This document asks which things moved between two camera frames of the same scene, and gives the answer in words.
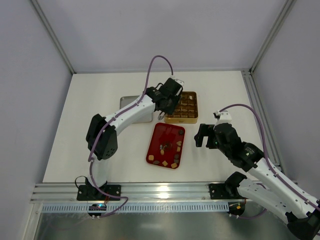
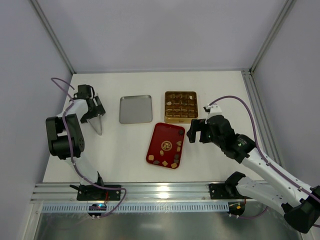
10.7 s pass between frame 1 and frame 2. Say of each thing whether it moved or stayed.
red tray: stayed
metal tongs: moved
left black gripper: moved
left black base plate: stayed
